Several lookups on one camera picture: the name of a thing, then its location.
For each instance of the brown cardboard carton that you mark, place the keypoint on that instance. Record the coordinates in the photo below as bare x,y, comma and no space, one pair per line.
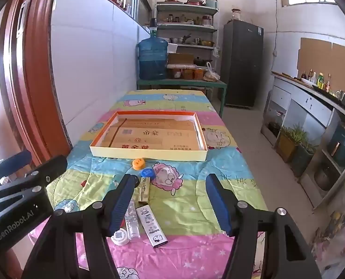
180,58

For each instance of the green table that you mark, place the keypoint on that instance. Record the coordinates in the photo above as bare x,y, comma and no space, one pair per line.
184,83

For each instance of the colourful cartoon printed blanket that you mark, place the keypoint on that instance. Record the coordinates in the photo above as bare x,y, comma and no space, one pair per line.
184,197

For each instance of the glass jar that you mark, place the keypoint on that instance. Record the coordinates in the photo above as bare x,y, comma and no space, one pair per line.
236,14

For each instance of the white cartoon rectangular box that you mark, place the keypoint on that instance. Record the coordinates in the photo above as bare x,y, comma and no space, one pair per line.
152,226

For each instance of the row of orange food containers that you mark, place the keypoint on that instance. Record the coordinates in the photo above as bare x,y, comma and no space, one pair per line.
187,73

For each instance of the row of bottles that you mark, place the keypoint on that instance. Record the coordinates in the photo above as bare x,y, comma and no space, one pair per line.
320,81

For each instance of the potted green plants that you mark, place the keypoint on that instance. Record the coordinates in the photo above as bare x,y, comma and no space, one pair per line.
294,145

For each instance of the orange printed bottle cap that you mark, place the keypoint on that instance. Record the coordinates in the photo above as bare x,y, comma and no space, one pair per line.
139,164

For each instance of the white kitchen counter cabinet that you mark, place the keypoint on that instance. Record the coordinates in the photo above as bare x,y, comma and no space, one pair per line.
309,110

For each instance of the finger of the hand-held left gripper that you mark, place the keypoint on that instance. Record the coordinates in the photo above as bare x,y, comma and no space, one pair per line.
16,159
54,165

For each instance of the red door frame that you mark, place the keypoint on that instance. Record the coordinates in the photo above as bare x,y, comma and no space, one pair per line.
38,78

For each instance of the white shelf rack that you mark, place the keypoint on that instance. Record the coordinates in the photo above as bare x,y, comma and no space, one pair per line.
187,27

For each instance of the gold rectangular box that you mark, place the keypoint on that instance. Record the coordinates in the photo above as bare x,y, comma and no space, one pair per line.
144,190

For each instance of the shallow orange-rimmed cardboard box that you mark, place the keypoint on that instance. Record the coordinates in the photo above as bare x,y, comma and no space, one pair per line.
149,136

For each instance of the clear plastic tube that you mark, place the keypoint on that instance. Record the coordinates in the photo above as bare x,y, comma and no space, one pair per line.
133,221

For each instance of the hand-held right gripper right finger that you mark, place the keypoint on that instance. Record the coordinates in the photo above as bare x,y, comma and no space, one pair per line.
219,203

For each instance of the dark refrigerator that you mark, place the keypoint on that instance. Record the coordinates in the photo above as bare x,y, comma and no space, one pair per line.
242,64

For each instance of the blue water jug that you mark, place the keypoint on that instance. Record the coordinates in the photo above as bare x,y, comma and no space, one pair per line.
152,58

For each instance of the green kitchen appliance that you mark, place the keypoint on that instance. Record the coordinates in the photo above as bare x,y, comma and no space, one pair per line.
344,144

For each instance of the blue bottle cap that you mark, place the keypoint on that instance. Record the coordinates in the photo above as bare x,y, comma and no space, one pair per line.
147,173

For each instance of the dark cooking pot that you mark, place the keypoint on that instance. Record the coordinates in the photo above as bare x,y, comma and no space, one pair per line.
326,178

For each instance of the white plastic bag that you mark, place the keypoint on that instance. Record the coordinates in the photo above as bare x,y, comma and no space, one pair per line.
211,74

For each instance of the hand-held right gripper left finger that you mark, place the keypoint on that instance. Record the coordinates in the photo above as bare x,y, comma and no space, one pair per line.
123,203

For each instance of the white round cap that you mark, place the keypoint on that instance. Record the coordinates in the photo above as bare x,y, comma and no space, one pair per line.
120,237

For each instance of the cardboard sheets on wall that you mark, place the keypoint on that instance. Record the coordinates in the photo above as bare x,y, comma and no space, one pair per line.
326,58

